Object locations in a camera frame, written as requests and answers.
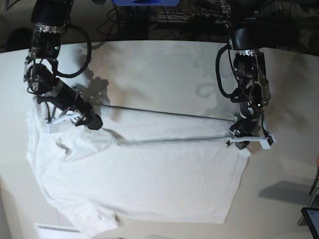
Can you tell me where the white camera mount gripper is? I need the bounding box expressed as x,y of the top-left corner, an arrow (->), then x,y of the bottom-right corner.
225,134 -> 276,149
47,113 -> 81,133

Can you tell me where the dark tablet screen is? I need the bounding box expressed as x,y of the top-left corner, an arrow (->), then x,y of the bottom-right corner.
301,208 -> 319,239

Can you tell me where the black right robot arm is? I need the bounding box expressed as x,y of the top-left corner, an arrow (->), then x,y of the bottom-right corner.
23,0 -> 103,130

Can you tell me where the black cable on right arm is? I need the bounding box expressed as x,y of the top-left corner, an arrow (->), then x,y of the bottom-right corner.
53,23 -> 92,78

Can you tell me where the grey tablet stand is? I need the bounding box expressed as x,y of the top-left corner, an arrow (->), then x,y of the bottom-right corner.
298,188 -> 319,226

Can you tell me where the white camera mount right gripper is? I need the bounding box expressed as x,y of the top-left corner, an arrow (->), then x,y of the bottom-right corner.
47,113 -> 81,133

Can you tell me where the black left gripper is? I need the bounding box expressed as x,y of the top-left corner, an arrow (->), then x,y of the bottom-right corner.
229,112 -> 262,150

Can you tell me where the white paper sheet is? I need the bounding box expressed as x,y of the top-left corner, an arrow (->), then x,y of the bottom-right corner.
34,224 -> 85,239

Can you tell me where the blue box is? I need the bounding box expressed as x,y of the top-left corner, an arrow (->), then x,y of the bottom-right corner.
112,0 -> 180,6

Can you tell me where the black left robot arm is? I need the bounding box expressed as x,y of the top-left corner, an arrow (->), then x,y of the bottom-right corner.
215,0 -> 276,149

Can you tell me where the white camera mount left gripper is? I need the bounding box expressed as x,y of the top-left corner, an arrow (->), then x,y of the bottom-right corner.
225,134 -> 276,149

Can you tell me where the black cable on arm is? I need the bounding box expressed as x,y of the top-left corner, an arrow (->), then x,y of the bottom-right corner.
215,44 -> 240,103
53,23 -> 92,78

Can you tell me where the white T-shirt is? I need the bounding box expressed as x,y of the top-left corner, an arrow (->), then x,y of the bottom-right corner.
24,41 -> 251,238

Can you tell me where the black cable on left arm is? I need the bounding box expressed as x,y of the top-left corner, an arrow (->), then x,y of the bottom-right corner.
215,44 -> 240,103

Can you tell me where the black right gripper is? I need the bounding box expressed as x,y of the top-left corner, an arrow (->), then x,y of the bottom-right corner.
53,83 -> 103,130

